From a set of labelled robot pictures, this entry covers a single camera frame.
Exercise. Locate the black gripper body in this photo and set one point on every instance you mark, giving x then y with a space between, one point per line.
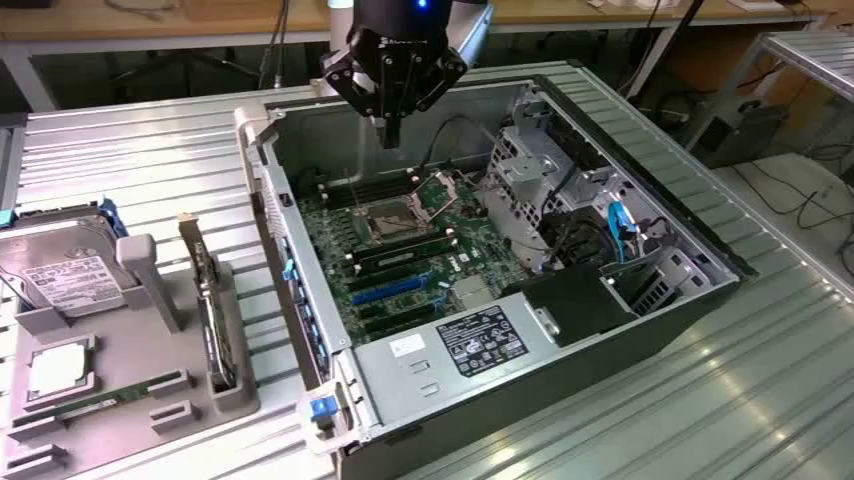
401 30

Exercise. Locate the green graphics card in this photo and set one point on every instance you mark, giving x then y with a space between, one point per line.
217 325

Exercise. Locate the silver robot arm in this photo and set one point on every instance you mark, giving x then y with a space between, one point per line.
476 25

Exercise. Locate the thin locking lever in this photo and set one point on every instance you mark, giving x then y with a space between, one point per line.
356 187

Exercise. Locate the silver drive cage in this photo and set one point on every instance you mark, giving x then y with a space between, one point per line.
528 170

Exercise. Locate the metal socket cover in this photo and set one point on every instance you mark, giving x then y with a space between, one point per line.
437 195

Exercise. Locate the wooden desk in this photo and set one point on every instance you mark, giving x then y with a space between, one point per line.
167 25

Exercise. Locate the CPU socket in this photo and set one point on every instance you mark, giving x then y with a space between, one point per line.
390 222

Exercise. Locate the green motherboard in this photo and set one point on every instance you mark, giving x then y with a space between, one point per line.
468 250

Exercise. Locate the installed RAM stick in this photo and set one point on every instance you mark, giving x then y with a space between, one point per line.
394 259

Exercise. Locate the blue card retention clip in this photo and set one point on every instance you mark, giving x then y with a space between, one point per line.
288 270

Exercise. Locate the blue expansion slot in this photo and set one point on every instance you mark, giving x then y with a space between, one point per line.
390 291

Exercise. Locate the black expansion slot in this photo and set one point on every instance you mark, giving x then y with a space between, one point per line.
408 326
404 312

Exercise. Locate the black box on floor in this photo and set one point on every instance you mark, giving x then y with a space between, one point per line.
755 135

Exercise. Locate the black plastic shroud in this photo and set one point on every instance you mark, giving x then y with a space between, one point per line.
574 305

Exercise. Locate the metal slat side table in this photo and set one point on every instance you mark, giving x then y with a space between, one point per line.
821 55

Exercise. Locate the grey power supply unit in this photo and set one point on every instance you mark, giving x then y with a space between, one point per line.
414 370

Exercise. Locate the silver hard disk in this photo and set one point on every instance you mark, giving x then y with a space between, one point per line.
61 280

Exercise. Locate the open black PC case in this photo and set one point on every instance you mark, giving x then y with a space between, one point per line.
534 400

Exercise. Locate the blue case latch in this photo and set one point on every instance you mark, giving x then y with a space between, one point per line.
322 407

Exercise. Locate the grey parts rack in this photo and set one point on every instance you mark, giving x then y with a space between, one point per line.
134 400

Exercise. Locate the silver CPU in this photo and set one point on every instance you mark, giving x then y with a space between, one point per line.
59 370

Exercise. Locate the green RAM stick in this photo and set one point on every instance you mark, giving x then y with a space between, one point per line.
101 400

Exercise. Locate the blue disk bracket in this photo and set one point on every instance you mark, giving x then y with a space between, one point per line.
114 215

